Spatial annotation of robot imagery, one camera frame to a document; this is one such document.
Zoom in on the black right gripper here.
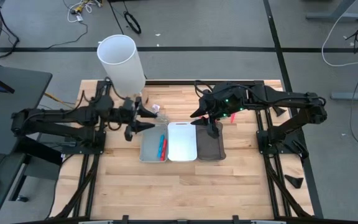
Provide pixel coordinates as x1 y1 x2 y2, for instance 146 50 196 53
190 82 257 139

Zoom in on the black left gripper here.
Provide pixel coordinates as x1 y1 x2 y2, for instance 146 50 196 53
116 96 158 142

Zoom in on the smoky transparent plastic bin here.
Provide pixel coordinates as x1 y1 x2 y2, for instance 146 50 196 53
196 120 227 162

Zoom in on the red marker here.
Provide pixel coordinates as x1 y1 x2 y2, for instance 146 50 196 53
160 139 168 162

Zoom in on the light grey plastic bin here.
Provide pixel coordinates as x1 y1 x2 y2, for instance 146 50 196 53
139 123 169 163

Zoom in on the white plastic bin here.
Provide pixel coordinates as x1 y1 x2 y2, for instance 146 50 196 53
167 121 198 162

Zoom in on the white cylinder container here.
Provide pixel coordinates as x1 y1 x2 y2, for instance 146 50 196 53
96 34 150 108

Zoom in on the black triangular printed part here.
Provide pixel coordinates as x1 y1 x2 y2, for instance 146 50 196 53
272 105 287 118
283 174 304 189

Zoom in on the black desk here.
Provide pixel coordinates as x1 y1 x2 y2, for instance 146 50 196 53
0 63 63 224

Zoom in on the grey desk leg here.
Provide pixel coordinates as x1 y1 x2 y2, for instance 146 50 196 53
305 0 358 22
330 85 358 102

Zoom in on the black aluminium rig frame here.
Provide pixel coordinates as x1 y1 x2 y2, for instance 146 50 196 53
50 79 315 224

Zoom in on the coiled black cable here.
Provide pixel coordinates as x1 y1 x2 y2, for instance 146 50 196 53
123 11 142 35

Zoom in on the yellow cable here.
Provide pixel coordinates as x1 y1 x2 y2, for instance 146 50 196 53
44 92 76 106

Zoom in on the thin black cable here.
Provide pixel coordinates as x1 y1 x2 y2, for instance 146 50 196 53
47 21 89 50

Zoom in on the white cable with plug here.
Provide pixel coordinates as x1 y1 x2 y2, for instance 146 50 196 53
67 0 103 24

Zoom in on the long white cable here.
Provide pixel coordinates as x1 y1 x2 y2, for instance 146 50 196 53
321 0 358 68

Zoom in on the black fan power cable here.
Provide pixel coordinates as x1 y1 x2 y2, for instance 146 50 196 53
0 4 21 63

